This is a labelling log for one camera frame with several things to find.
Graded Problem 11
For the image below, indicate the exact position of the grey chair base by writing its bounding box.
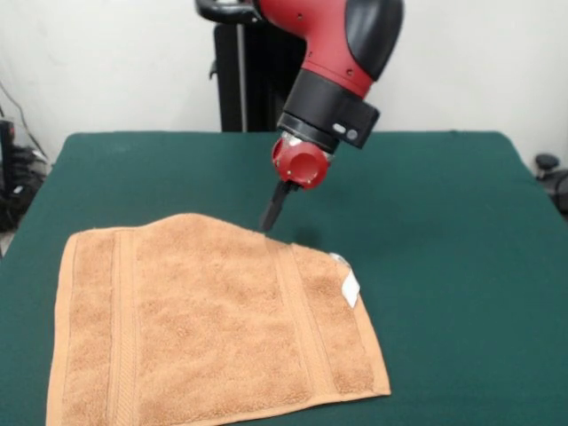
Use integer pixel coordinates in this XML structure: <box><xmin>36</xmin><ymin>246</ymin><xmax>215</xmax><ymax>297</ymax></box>
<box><xmin>533</xmin><ymin>152</ymin><xmax>568</xmax><ymax>221</ymax></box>

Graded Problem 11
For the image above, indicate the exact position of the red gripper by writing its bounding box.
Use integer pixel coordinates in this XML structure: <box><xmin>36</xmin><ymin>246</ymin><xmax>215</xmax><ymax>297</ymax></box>
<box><xmin>258</xmin><ymin>137</ymin><xmax>333</xmax><ymax>233</ymax></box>

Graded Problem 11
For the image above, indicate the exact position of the dark green table cloth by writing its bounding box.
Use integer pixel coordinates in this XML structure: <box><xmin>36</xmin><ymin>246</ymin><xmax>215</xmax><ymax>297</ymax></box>
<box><xmin>0</xmin><ymin>130</ymin><xmax>568</xmax><ymax>426</ymax></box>

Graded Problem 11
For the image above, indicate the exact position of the tan terry towel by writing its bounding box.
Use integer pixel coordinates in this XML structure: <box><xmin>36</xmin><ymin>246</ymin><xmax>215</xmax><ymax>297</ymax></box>
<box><xmin>45</xmin><ymin>211</ymin><xmax>393</xmax><ymax>426</ymax></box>

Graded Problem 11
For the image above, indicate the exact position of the thin grey cable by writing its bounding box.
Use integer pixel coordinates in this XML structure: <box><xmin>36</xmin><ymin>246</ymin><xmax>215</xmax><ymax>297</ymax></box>
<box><xmin>0</xmin><ymin>82</ymin><xmax>51</xmax><ymax>162</ymax></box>

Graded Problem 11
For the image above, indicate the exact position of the black equipment box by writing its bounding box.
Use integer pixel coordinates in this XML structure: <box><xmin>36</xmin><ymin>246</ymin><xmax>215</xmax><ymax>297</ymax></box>
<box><xmin>0</xmin><ymin>118</ymin><xmax>49</xmax><ymax>233</ymax></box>

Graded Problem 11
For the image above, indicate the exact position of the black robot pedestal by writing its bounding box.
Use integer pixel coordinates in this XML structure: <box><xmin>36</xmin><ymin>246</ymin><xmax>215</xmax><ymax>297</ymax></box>
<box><xmin>193</xmin><ymin>0</ymin><xmax>307</xmax><ymax>133</ymax></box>

